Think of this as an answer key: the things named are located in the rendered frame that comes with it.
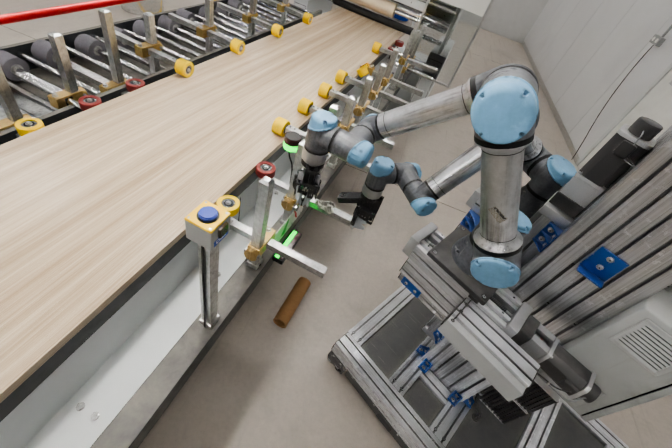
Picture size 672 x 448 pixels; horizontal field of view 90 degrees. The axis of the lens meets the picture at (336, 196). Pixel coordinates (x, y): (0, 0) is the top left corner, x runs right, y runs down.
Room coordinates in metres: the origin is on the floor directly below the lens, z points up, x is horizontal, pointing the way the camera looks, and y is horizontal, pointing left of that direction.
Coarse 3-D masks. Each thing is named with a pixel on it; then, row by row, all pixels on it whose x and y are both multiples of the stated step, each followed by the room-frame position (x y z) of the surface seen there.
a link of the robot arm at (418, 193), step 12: (468, 156) 0.94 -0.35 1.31; (480, 156) 0.93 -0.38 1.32; (444, 168) 0.93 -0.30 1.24; (456, 168) 0.92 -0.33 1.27; (468, 168) 0.91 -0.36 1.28; (480, 168) 0.93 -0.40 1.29; (420, 180) 0.94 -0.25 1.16; (432, 180) 0.90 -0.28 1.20; (444, 180) 0.89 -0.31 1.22; (456, 180) 0.90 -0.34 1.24; (408, 192) 0.89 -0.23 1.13; (420, 192) 0.88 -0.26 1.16; (432, 192) 0.87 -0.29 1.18; (444, 192) 0.88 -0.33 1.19; (420, 204) 0.84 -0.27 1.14; (432, 204) 0.85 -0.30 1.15
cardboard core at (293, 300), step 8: (304, 280) 1.11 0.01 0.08; (296, 288) 1.04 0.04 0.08; (304, 288) 1.06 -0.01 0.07; (288, 296) 0.99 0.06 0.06; (296, 296) 1.00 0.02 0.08; (288, 304) 0.93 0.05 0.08; (296, 304) 0.96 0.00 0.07; (280, 312) 0.88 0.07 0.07; (288, 312) 0.89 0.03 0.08; (280, 320) 0.83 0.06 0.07; (288, 320) 0.86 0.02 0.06
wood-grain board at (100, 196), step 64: (256, 64) 1.87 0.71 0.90; (320, 64) 2.19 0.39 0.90; (64, 128) 0.85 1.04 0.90; (128, 128) 0.97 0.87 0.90; (192, 128) 1.10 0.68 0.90; (256, 128) 1.26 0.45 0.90; (0, 192) 0.52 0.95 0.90; (64, 192) 0.59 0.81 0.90; (128, 192) 0.68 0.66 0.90; (192, 192) 0.77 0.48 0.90; (0, 256) 0.35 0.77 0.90; (64, 256) 0.40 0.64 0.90; (128, 256) 0.47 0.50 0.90; (0, 320) 0.21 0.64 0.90; (64, 320) 0.26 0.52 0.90; (0, 384) 0.11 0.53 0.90
